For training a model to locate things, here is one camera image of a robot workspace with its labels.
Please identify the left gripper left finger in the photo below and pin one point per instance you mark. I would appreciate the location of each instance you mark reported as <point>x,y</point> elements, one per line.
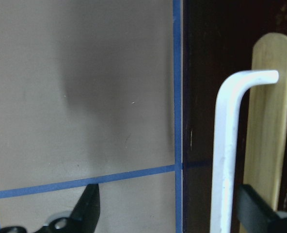
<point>83,218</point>

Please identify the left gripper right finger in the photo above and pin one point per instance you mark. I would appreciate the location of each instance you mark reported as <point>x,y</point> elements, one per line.
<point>256,216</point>

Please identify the white drawer handle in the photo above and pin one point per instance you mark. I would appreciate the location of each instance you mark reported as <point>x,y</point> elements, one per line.
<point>226,125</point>

